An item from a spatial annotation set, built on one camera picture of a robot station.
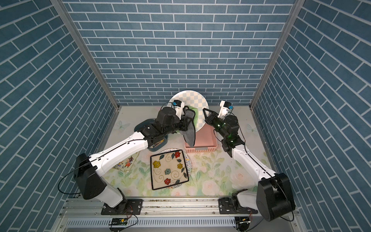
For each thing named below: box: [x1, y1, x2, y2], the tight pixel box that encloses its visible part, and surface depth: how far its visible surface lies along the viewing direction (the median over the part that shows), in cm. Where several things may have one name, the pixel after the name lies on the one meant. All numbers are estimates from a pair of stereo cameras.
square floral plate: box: [149, 149, 190, 191], surface depth 86 cm
